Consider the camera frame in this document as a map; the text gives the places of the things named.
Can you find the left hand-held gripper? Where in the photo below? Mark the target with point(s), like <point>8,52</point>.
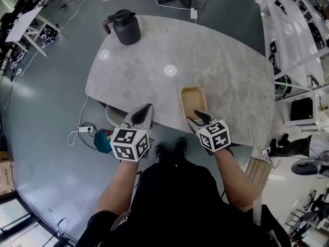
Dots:
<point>129,143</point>

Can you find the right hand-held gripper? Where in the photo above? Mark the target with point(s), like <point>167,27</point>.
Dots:
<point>214,135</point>

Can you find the tan wooden container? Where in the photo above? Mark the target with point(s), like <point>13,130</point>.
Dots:
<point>192,99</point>

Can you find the person's right forearm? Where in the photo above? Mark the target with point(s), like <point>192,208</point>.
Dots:
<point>235,181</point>

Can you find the person's left forearm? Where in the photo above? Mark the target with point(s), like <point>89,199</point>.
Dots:
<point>117,186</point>

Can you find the person's right black shoe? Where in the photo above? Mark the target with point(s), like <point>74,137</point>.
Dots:
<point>180,145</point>

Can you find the person's black shoe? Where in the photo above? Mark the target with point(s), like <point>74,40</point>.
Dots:
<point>159,153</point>
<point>180,145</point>

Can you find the person's left black shoe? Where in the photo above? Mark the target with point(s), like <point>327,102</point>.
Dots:
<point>159,153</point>

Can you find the white power strip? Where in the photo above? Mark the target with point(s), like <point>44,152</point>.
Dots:
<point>265,151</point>
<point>86,129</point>

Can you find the wooden slatted chair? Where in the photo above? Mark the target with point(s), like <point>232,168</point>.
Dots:
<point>257,174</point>

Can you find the black thermal jug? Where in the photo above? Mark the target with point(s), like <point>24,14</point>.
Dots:
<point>126,27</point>

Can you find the person's black clothing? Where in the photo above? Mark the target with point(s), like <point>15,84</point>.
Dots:
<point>180,207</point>

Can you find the black flat case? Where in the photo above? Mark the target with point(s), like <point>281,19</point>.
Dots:
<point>302,109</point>

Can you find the white shelf rack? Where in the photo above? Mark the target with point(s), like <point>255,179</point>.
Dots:
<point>293,32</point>

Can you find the black folding chair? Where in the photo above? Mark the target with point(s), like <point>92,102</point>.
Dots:
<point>312,207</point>

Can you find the white desk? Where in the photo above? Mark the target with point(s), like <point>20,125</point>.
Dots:
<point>24,26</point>

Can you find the cardboard box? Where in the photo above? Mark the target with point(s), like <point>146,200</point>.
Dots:
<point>5,172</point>

